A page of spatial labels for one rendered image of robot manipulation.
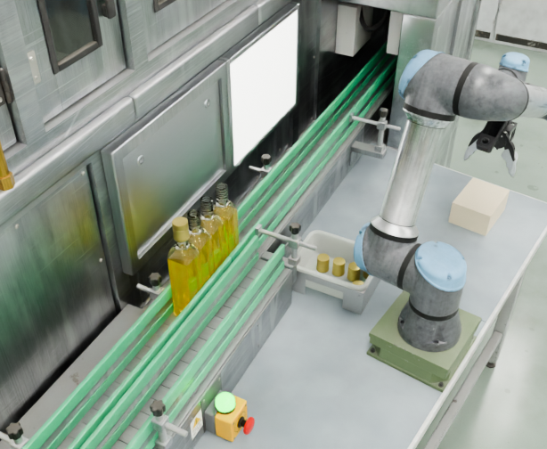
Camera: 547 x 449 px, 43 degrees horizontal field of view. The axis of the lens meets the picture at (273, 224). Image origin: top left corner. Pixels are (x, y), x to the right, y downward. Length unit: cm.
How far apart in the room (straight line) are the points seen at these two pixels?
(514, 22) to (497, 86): 371
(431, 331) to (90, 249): 79
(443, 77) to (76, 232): 83
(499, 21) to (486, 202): 314
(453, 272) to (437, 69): 44
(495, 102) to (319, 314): 73
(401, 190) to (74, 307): 77
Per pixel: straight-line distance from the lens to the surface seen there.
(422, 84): 153
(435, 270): 156
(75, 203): 146
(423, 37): 231
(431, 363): 168
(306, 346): 178
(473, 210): 215
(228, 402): 155
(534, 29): 520
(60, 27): 134
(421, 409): 169
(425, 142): 156
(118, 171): 148
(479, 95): 149
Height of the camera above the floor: 209
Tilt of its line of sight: 39 degrees down
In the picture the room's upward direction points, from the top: straight up
